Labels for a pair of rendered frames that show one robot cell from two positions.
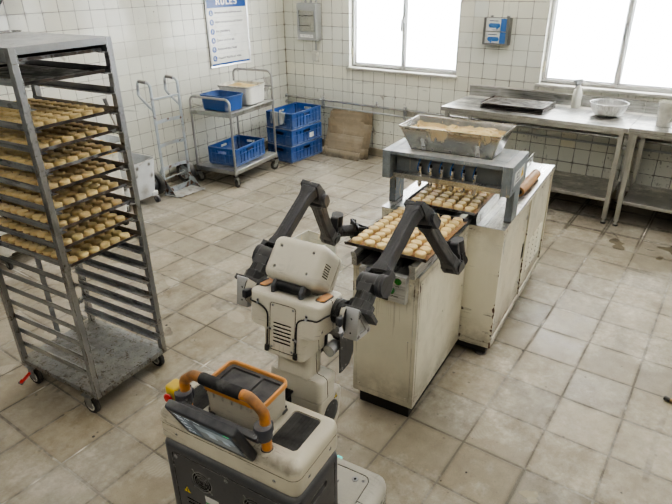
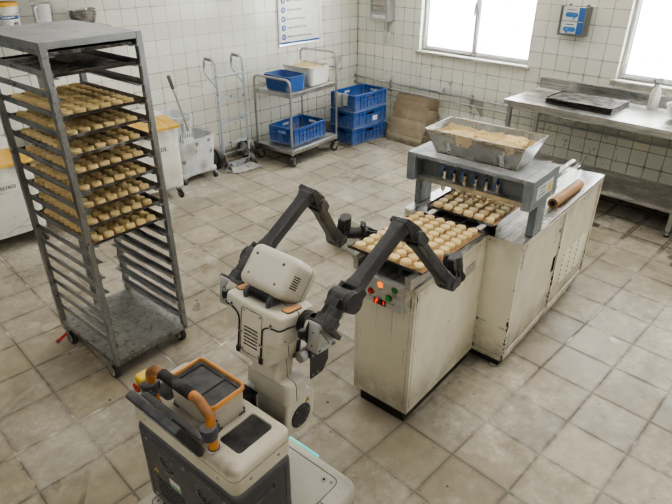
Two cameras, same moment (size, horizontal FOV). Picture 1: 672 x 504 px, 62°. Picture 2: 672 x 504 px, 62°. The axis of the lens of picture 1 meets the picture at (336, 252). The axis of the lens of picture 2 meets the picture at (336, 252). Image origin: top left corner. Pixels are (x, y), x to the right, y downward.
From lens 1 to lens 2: 39 cm
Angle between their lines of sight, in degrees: 9
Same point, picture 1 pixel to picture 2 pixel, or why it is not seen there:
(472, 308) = (487, 319)
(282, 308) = (251, 314)
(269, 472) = (213, 470)
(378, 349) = (376, 352)
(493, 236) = (511, 250)
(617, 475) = not seen: outside the picture
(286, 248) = (261, 256)
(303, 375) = (272, 378)
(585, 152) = (659, 157)
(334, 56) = (405, 38)
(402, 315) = (399, 323)
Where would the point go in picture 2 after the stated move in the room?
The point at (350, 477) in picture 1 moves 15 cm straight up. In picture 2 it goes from (319, 477) to (319, 451)
